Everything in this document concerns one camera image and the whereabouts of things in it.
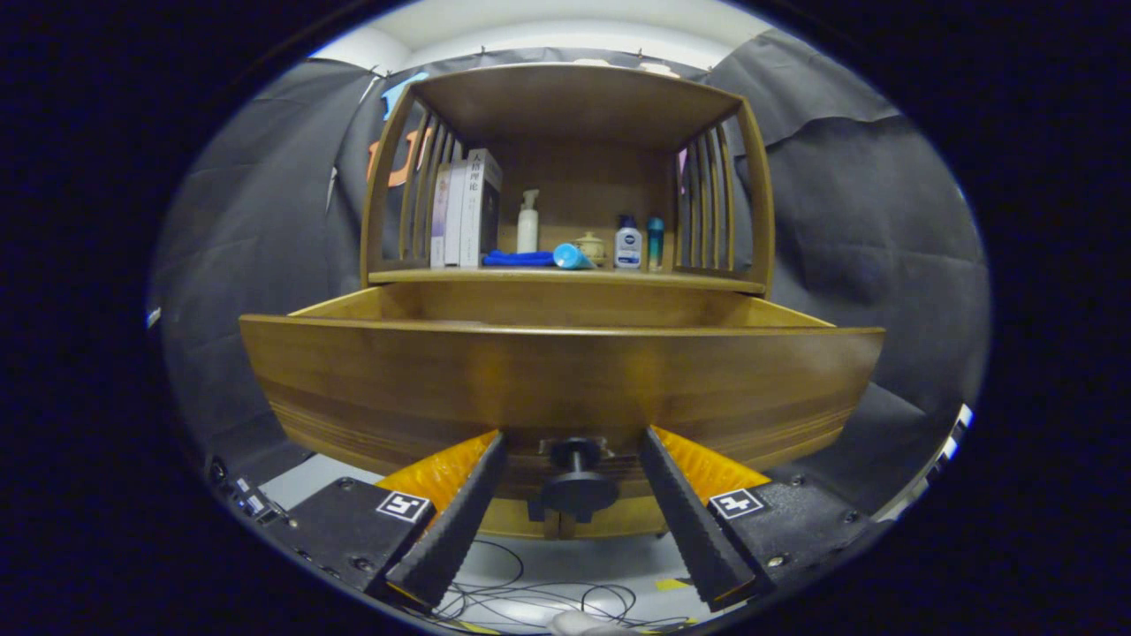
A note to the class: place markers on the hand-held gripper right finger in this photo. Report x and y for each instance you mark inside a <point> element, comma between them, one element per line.
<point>694,530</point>

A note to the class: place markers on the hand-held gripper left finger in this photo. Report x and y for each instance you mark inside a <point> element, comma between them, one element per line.
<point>459,530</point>

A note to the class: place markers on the wooden drawer with black knob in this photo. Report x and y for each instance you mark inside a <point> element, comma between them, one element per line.
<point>565,380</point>

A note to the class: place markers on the blue and white tube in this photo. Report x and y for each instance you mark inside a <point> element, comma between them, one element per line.
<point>570,257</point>

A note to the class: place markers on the wooden countertop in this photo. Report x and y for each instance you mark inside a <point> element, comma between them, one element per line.
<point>495,275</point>

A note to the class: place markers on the wooden cabinet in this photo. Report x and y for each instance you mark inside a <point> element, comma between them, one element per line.
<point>574,97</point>

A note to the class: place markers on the yellow floor tape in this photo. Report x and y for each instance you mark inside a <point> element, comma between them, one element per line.
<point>671,584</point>

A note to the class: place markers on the blue folded cloth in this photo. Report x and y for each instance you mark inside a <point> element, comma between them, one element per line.
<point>517,259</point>

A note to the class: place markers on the teal slim bottle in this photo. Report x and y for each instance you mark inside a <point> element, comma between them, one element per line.
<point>655,246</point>

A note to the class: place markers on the white bottle blue cap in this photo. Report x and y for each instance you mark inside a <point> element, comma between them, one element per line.
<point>628,247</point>

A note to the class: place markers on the beige lidded tea cup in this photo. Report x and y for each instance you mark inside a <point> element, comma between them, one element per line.
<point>594,247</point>

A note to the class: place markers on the white pump bottle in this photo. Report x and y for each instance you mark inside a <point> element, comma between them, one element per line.
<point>527,231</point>

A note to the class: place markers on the thin white book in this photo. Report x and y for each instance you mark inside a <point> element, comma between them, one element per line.
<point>454,221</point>

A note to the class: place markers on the lavender book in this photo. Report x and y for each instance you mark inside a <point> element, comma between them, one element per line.
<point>438,221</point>

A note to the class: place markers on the thick white book dark cover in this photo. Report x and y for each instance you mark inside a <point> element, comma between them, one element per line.
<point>477,212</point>

